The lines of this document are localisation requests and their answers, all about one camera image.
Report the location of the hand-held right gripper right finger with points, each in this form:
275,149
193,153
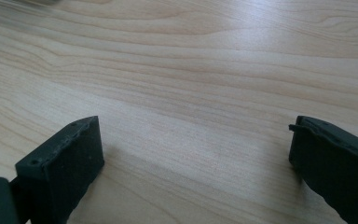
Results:
335,168

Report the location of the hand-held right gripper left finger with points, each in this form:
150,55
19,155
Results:
62,168

